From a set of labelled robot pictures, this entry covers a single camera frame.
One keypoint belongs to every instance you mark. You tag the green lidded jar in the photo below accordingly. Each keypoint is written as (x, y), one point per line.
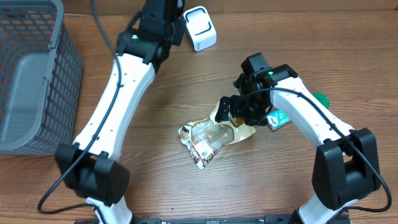
(322, 99)

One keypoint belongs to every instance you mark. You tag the small green white carton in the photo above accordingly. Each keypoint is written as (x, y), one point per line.
(277, 119)

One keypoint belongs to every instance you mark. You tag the white barcode scanner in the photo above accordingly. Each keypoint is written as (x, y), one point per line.
(200, 28)

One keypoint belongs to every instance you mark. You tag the dark grey plastic basket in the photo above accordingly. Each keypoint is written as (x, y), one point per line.
(41, 74)

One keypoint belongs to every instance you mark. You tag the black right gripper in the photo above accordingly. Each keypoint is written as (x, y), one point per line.
(236, 102)

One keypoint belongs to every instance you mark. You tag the brown pantree snack bag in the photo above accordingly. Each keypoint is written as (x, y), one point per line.
(205, 138)

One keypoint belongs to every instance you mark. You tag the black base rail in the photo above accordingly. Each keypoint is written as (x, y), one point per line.
(268, 219)

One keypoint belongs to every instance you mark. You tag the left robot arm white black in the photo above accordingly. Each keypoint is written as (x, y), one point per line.
(89, 165)

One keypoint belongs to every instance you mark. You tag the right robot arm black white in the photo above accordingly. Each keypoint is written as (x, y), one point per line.
(346, 167)

